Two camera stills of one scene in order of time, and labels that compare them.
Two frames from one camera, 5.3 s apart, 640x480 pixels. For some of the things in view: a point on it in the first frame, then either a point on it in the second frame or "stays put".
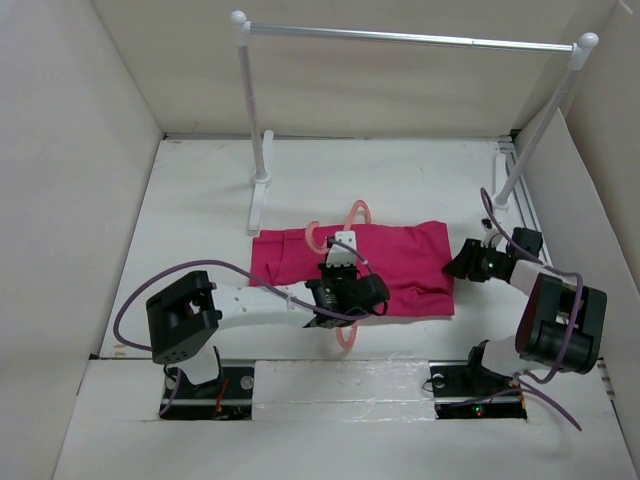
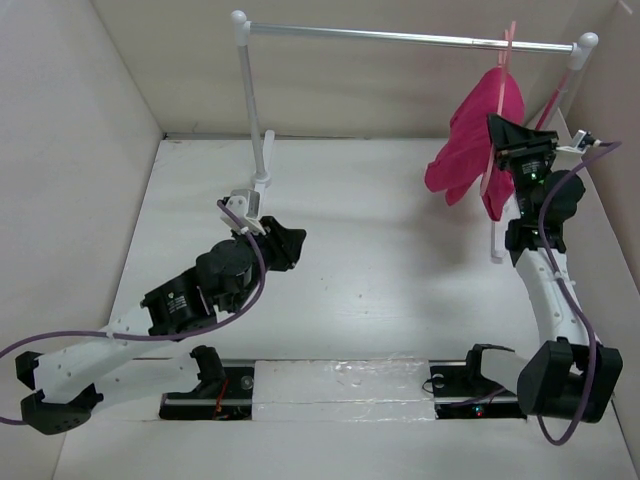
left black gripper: (324, 270) -> (284, 244)
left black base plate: (226, 397) stays put
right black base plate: (464, 390) stays put
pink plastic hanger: (311, 237) -> (507, 41)
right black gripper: (465, 264) -> (514, 142)
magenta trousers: (411, 256) -> (458, 164)
